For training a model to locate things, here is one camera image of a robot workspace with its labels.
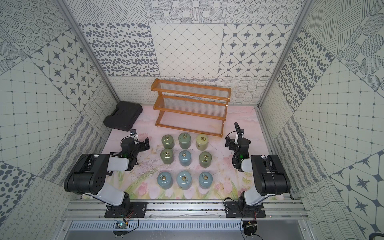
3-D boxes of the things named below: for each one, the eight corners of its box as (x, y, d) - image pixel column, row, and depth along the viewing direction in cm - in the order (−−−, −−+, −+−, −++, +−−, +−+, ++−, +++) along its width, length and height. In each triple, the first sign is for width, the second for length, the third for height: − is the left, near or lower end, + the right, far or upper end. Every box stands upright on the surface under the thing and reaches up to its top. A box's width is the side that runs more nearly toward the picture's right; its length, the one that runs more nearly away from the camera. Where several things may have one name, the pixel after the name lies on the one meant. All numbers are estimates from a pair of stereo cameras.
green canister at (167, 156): (162, 164, 92) (159, 158, 85) (163, 155, 96) (161, 148, 89) (172, 164, 92) (171, 158, 85) (173, 155, 96) (172, 148, 89)
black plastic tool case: (104, 126, 108) (101, 122, 104) (122, 104, 123) (119, 100, 119) (128, 131, 105) (126, 127, 102) (143, 108, 120) (142, 104, 116)
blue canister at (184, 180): (177, 190, 81) (175, 185, 75) (178, 176, 86) (177, 171, 79) (191, 190, 82) (191, 185, 75) (191, 176, 86) (191, 171, 79)
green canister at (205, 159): (199, 167, 90) (199, 162, 83) (199, 156, 94) (199, 150, 88) (211, 167, 90) (212, 162, 83) (210, 156, 94) (211, 150, 88)
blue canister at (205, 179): (198, 189, 83) (198, 184, 76) (198, 177, 87) (198, 171, 80) (211, 189, 83) (213, 184, 76) (211, 177, 87) (212, 171, 80)
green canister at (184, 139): (179, 149, 98) (178, 142, 91) (180, 139, 103) (179, 132, 96) (190, 149, 98) (190, 142, 91) (191, 139, 103) (190, 132, 96)
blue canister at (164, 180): (159, 189, 83) (156, 184, 76) (161, 176, 87) (158, 171, 80) (172, 189, 83) (169, 184, 76) (173, 176, 87) (171, 171, 80)
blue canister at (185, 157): (179, 166, 91) (178, 160, 84) (180, 156, 95) (179, 150, 88) (191, 166, 91) (191, 160, 84) (191, 156, 95) (191, 150, 88)
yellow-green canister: (195, 150, 96) (195, 144, 90) (195, 140, 101) (195, 134, 95) (207, 150, 96) (208, 144, 90) (207, 140, 101) (208, 134, 95)
